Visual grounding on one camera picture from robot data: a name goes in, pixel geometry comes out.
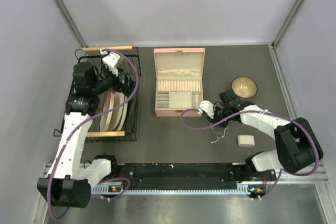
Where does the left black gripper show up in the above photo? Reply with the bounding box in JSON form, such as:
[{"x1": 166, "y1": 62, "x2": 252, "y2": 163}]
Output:
[{"x1": 91, "y1": 66, "x2": 139, "y2": 95}]

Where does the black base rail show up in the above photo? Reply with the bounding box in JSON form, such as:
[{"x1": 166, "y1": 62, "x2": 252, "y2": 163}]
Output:
[{"x1": 107, "y1": 162, "x2": 276, "y2": 189}]

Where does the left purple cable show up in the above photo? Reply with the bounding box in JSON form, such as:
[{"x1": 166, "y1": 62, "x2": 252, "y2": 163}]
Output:
[{"x1": 47, "y1": 47, "x2": 139, "y2": 220}]

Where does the black wire basket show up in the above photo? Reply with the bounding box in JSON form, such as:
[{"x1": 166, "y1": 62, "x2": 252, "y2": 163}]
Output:
[{"x1": 66, "y1": 49, "x2": 141, "y2": 142}]

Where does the silver rhinestone necklace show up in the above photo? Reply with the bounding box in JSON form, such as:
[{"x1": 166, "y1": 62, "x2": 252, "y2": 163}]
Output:
[{"x1": 211, "y1": 126, "x2": 229, "y2": 144}]

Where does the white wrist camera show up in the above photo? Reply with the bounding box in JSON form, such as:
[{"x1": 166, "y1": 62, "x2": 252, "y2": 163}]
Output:
[
  {"x1": 102, "y1": 52, "x2": 123, "y2": 76},
  {"x1": 197, "y1": 100, "x2": 215, "y2": 119}
]

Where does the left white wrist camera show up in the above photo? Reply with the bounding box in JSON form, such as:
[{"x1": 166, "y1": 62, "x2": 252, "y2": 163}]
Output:
[{"x1": 102, "y1": 52, "x2": 123, "y2": 76}]

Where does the brown ceramic bowl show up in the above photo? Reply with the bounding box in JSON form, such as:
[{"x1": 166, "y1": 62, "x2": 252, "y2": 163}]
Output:
[{"x1": 231, "y1": 76, "x2": 258, "y2": 100}]

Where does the grey slotted cable duct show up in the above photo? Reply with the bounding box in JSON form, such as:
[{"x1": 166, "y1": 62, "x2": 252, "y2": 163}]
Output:
[{"x1": 91, "y1": 182, "x2": 266, "y2": 197}]

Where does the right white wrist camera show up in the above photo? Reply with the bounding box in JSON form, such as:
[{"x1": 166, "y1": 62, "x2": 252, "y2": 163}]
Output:
[{"x1": 197, "y1": 100, "x2": 215, "y2": 119}]

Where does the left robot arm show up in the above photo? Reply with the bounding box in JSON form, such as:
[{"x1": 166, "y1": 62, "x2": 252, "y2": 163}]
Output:
[{"x1": 37, "y1": 62, "x2": 139, "y2": 208}]

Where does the cream dark rimmed plate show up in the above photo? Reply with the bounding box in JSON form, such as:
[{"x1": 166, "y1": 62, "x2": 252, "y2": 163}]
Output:
[{"x1": 108, "y1": 92, "x2": 128, "y2": 131}]

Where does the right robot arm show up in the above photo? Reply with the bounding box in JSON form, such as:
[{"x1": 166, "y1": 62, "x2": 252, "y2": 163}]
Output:
[{"x1": 199, "y1": 90, "x2": 323, "y2": 180}]

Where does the small beige pillow block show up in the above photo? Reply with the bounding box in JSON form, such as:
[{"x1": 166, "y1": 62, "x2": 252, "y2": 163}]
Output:
[{"x1": 237, "y1": 135, "x2": 255, "y2": 147}]

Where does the pink jewelry box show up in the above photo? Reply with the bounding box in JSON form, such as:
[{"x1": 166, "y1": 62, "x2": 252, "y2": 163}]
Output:
[{"x1": 153, "y1": 48, "x2": 205, "y2": 117}]

